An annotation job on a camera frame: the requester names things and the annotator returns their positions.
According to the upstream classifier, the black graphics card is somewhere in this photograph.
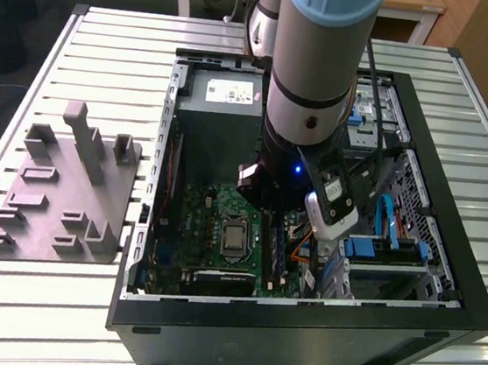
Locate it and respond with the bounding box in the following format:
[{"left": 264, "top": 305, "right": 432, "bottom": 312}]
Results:
[{"left": 189, "top": 267, "right": 258, "bottom": 302}]

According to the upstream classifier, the metal drive cage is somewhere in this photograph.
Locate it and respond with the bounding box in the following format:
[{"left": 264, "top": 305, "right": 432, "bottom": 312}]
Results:
[{"left": 342, "top": 78, "right": 417, "bottom": 166}]

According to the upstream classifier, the orange wire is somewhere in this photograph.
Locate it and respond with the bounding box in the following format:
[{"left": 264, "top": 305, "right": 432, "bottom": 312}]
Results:
[{"left": 291, "top": 235, "right": 314, "bottom": 266}]

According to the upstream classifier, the blue flat data wire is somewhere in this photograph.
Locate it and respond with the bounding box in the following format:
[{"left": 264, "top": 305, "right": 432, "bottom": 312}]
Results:
[{"left": 371, "top": 192, "right": 407, "bottom": 252}]

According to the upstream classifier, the black camera cable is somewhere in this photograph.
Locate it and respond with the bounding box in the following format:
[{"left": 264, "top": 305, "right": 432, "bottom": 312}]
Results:
[{"left": 346, "top": 37, "right": 401, "bottom": 202}]

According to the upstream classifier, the metal disk bay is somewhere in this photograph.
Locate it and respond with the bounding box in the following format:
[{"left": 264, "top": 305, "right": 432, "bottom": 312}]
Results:
[{"left": 314, "top": 239, "right": 447, "bottom": 312}]

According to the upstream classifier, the metal CPU socket cover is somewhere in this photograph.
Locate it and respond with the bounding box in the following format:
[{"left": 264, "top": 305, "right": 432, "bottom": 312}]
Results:
[{"left": 216, "top": 212, "right": 255, "bottom": 266}]

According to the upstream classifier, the black RAM slot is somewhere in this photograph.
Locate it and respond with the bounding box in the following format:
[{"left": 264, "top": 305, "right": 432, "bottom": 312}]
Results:
[{"left": 258, "top": 214, "right": 279, "bottom": 284}]

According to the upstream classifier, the black PC case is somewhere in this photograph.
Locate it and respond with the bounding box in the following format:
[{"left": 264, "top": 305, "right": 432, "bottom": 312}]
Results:
[{"left": 100, "top": 41, "right": 488, "bottom": 365}]

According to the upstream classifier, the grey parts rack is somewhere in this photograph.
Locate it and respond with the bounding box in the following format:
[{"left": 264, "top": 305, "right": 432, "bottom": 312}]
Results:
[{"left": 0, "top": 91, "right": 150, "bottom": 277}]

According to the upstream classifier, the green motherboard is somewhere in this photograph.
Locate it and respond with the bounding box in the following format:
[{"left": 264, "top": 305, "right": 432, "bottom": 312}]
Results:
[{"left": 169, "top": 178, "right": 315, "bottom": 305}]

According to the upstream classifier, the hard disk in blue carrier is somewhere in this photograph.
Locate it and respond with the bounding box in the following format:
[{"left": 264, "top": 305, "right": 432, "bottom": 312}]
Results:
[{"left": 340, "top": 231, "right": 430, "bottom": 269}]

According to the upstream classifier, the grey power supply unit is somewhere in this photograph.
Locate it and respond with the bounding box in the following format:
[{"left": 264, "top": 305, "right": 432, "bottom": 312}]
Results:
[{"left": 169, "top": 67, "right": 271, "bottom": 189}]

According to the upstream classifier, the silver CPU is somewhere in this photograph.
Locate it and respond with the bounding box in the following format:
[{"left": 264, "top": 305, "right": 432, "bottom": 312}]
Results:
[{"left": 221, "top": 223, "right": 249, "bottom": 254}]

